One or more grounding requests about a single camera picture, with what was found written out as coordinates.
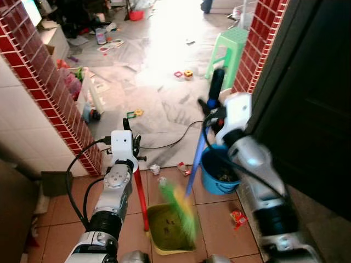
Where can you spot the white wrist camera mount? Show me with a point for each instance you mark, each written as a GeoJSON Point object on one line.
{"type": "Point", "coordinates": [237, 112]}
{"type": "Point", "coordinates": [123, 147]}

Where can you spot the pink and yellow toy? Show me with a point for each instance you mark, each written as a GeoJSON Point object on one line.
{"type": "Point", "coordinates": [184, 73]}

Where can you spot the white toy cart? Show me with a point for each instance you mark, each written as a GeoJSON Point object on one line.
{"type": "Point", "coordinates": [90, 96]}

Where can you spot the white cabinet with cardboard box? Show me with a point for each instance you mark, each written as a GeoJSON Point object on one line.
{"type": "Point", "coordinates": [55, 41]}

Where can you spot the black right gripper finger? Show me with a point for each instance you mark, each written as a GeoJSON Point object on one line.
{"type": "Point", "coordinates": [203, 104]}

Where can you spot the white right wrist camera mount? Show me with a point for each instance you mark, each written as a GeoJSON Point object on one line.
{"type": "Point", "coordinates": [237, 112]}

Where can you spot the blue broom with green bristles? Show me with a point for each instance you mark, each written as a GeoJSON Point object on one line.
{"type": "Point", "coordinates": [196, 156]}

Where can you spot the green plastic stool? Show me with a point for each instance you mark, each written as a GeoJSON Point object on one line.
{"type": "Point", "coordinates": [233, 39]}

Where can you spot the dark grey floor mat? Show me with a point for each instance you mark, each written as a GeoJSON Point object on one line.
{"type": "Point", "coordinates": [56, 183]}

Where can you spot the red snack wrapper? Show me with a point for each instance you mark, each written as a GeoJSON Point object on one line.
{"type": "Point", "coordinates": [238, 219]}

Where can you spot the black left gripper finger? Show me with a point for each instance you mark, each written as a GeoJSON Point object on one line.
{"type": "Point", "coordinates": [126, 125]}
{"type": "Point", "coordinates": [137, 139]}

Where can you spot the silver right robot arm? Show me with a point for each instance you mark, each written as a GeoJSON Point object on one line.
{"type": "Point", "coordinates": [258, 170]}

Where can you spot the dark wooden door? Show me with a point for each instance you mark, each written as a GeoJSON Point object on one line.
{"type": "Point", "coordinates": [307, 98]}

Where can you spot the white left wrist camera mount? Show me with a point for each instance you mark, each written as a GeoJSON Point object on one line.
{"type": "Point", "coordinates": [123, 147]}

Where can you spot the blue plastic bucket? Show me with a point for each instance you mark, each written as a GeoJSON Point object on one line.
{"type": "Point", "coordinates": [219, 172]}

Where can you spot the clear plastic jar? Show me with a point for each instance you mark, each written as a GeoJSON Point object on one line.
{"type": "Point", "coordinates": [101, 36]}

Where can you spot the green and yellow toy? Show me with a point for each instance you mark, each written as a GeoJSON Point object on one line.
{"type": "Point", "coordinates": [135, 113]}

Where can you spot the bright white screen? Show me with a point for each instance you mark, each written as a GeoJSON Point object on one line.
{"type": "Point", "coordinates": [32, 12]}

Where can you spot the crumpled white paper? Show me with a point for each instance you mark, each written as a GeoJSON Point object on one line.
{"type": "Point", "coordinates": [154, 169]}

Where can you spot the small red litter piece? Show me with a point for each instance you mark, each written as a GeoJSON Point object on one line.
{"type": "Point", "coordinates": [182, 169]}

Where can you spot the red plastic basin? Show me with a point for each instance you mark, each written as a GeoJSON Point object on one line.
{"type": "Point", "coordinates": [136, 15]}

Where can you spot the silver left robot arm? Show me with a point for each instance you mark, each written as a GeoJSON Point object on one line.
{"type": "Point", "coordinates": [112, 194]}

